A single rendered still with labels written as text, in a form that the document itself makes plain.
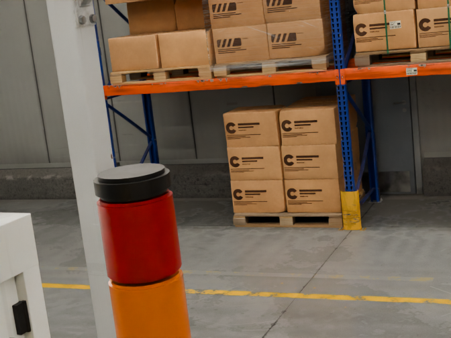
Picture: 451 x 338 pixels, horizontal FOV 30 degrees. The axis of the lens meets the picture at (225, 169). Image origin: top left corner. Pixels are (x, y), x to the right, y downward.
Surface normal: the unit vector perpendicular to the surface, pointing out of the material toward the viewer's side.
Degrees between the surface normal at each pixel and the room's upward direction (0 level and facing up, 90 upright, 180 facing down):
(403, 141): 90
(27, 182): 90
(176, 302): 90
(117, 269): 90
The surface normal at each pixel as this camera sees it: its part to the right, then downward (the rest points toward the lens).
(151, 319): 0.18, 0.18
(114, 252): -0.56, 0.23
